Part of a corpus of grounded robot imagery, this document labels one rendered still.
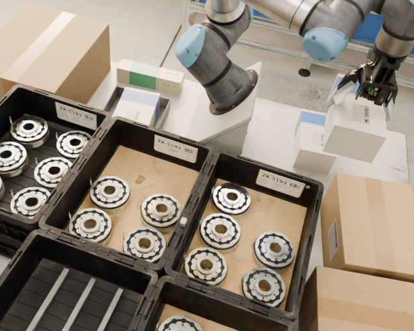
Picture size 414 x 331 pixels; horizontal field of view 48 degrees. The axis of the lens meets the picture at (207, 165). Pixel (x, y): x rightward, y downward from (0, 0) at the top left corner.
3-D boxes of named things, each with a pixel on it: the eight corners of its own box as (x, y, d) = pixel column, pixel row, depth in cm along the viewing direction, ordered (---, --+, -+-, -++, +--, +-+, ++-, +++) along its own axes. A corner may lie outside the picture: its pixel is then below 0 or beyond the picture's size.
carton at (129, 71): (116, 81, 173) (116, 67, 169) (122, 71, 177) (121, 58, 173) (179, 95, 172) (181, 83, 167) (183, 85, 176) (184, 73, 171)
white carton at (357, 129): (326, 100, 126) (338, 73, 119) (370, 110, 125) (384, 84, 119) (322, 151, 113) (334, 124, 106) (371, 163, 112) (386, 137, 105)
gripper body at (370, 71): (352, 102, 104) (373, 57, 95) (353, 79, 110) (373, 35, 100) (386, 110, 103) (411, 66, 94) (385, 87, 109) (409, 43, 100)
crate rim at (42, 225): (114, 120, 131) (114, 113, 129) (215, 153, 127) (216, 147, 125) (36, 232, 104) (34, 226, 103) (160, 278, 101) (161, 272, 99)
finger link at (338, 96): (319, 110, 110) (352, 91, 104) (321, 94, 114) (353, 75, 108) (326, 118, 111) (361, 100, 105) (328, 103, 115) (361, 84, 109)
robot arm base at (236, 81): (219, 87, 156) (200, 66, 151) (255, 67, 147) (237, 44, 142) (209, 117, 146) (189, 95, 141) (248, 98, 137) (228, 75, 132)
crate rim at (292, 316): (215, 153, 127) (217, 147, 125) (322, 188, 124) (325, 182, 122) (160, 278, 101) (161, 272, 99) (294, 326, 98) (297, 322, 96)
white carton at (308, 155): (294, 127, 169) (301, 108, 162) (327, 133, 169) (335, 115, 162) (292, 167, 155) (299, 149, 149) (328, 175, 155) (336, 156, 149)
